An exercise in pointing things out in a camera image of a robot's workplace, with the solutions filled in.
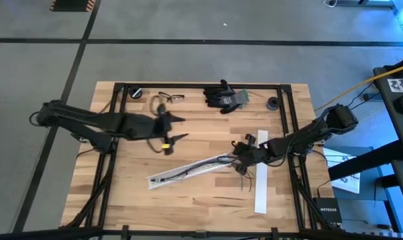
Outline black Netgear network switch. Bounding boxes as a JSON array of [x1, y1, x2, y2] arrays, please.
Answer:
[[312, 197, 343, 226]]

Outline white slotted cable duct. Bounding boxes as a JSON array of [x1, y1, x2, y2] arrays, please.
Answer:
[[146, 150, 238, 191]]

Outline black grey work glove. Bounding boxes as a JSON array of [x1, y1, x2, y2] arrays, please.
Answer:
[[202, 79, 250, 115]]

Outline black wire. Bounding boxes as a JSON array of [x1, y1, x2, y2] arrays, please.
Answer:
[[184, 155, 255, 193]]

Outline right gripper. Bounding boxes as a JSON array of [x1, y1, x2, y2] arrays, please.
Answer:
[[232, 133, 272, 176]]

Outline white duct cover strip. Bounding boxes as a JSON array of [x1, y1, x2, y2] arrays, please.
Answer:
[[253, 129, 269, 215]]

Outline black sleeve with white label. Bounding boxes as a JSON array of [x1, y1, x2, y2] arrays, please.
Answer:
[[150, 169, 189, 183]]

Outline marker printed sheet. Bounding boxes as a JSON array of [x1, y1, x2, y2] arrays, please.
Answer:
[[386, 78, 403, 93]]

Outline white paper sheet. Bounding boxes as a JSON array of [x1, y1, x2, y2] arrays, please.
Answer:
[[322, 146, 361, 195]]

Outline yellow hanging cable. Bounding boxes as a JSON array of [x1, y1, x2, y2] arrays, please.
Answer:
[[316, 63, 403, 111]]

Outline orange black striped mat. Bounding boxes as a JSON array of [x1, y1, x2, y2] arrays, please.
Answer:
[[50, 0, 97, 13]]

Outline clear safety glasses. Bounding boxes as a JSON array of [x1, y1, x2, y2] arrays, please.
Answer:
[[158, 91, 186, 104]]

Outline black desk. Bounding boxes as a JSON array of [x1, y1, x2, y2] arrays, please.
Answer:
[[327, 51, 403, 234]]

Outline black table frame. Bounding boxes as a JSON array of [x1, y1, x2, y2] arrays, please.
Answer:
[[59, 81, 344, 240]]

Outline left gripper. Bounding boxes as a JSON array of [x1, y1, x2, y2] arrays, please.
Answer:
[[131, 103, 190, 157]]

